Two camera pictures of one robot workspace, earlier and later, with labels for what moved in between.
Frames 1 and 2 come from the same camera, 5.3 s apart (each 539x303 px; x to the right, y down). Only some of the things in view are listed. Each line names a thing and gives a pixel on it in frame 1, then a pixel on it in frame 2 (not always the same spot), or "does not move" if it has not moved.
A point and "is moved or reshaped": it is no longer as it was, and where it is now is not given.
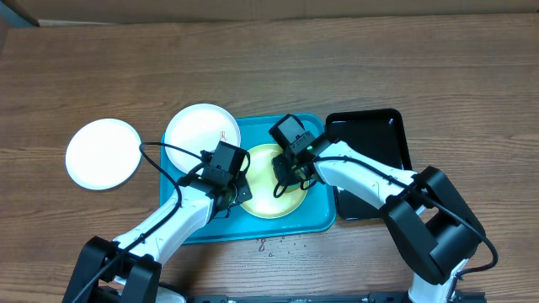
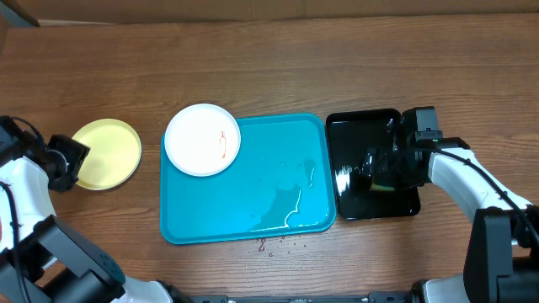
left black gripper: (244, 188) → (79, 150)
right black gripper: (280, 169) → (375, 162)
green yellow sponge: (294, 186) is moved or reshaped
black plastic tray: (376, 134) does not move
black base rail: (392, 298) does not move
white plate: (197, 128) does not move
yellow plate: (263, 183) → (114, 153)
